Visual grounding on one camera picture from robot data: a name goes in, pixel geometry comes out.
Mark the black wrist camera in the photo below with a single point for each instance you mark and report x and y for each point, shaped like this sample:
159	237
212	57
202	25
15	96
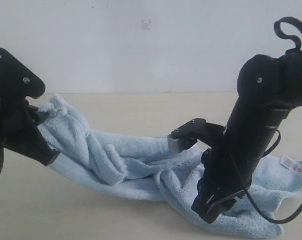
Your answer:
17	81
197	129

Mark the light blue fluffy towel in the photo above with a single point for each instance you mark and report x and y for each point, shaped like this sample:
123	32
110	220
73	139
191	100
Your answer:
139	168

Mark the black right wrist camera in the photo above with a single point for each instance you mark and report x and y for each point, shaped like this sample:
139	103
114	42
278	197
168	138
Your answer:
197	129

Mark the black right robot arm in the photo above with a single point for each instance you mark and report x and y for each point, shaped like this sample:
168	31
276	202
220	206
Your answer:
268	89

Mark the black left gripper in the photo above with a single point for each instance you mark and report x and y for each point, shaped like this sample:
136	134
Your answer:
19	131

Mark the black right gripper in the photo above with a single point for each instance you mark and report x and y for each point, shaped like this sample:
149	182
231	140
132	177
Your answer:
219	185

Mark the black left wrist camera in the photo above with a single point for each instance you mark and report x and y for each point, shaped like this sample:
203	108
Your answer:
17	81

